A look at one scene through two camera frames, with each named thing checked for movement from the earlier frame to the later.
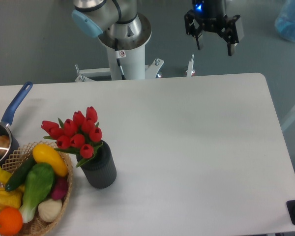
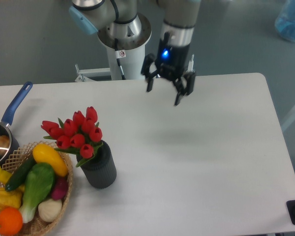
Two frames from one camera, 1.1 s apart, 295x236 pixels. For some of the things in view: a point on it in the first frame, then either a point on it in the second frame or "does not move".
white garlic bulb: x=49 y=209 does not move
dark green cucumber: x=20 y=173 does not move
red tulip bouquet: x=82 y=135 does not move
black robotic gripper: x=211 y=14 to x=171 y=63
